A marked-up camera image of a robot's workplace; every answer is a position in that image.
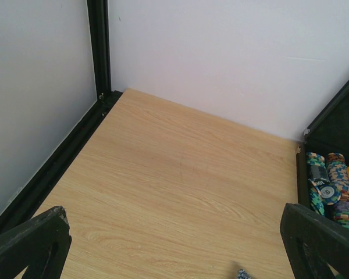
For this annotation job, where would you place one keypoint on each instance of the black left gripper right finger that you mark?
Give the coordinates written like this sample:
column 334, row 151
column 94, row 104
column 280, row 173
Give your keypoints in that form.
column 314, row 244

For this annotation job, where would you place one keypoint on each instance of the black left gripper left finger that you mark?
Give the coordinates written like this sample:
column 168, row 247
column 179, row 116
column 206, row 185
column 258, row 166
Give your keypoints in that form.
column 37, row 248

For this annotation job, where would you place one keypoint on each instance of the blue patterned card deck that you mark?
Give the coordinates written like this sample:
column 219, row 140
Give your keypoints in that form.
column 242, row 274

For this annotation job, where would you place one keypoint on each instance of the chip row in case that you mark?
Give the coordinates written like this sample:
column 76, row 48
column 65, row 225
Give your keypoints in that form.
column 338, row 176
column 317, row 180

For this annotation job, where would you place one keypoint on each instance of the loose grey blue chip in case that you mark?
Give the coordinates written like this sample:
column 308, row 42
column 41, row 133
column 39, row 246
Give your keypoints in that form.
column 329, row 194

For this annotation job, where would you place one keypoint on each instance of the leftmost chip row in case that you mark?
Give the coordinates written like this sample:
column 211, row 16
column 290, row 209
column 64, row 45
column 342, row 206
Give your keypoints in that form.
column 317, row 180

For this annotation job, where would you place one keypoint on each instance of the black poker chip case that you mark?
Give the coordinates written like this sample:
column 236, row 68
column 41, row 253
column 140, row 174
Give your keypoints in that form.
column 328, row 133

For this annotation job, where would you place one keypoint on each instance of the black aluminium frame post left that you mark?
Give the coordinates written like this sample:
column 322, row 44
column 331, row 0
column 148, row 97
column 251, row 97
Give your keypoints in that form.
column 55, row 75

